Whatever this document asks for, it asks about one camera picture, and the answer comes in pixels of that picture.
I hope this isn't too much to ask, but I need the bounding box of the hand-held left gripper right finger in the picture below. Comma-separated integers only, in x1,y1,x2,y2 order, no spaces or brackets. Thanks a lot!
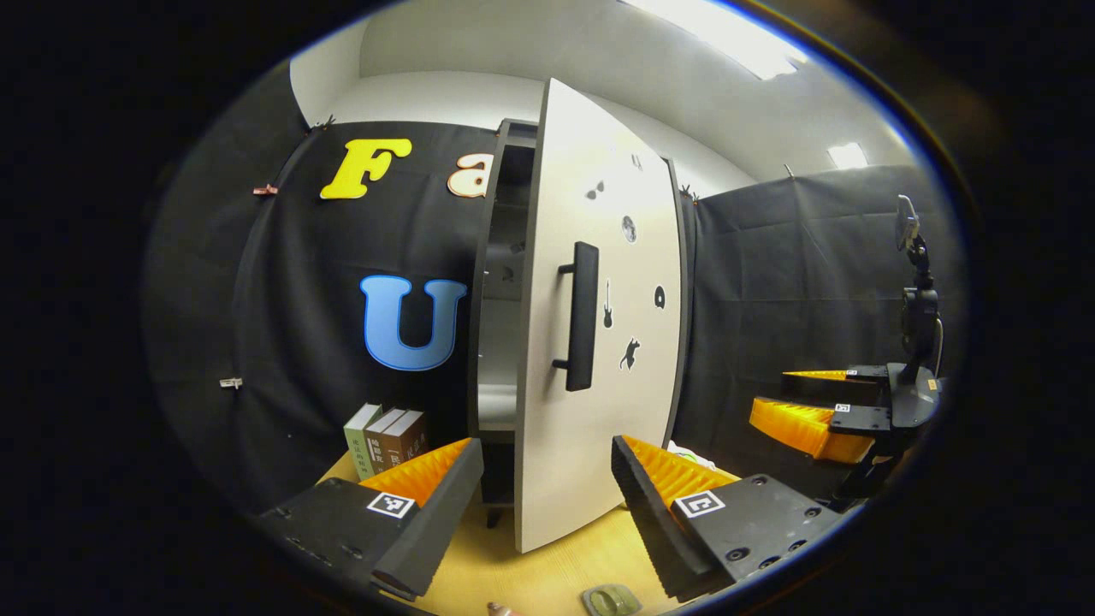
610,435,848,602

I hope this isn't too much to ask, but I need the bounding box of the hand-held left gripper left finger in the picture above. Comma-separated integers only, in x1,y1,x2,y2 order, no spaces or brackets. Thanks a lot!
257,437,485,602

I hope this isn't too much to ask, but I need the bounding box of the beige cabinet door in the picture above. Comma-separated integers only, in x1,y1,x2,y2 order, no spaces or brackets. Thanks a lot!
513,77,685,555

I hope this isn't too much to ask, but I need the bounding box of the black door handle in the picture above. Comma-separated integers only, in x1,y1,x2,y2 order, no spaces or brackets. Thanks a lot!
552,241,600,393

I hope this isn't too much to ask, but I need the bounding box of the black articulated stand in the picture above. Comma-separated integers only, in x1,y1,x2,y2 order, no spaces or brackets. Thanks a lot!
894,194,946,386

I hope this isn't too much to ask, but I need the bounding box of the green white plush toy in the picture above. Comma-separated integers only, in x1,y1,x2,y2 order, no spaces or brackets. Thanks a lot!
666,440,718,471

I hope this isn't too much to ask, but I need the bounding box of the olive brown book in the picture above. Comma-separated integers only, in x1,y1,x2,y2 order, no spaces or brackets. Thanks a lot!
364,408,407,477

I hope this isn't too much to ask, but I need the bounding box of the black backdrop cloth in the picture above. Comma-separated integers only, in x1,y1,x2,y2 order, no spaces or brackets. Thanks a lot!
141,64,968,514

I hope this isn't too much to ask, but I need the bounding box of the large ceiling light panel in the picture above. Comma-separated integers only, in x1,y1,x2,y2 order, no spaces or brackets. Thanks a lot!
620,0,809,82

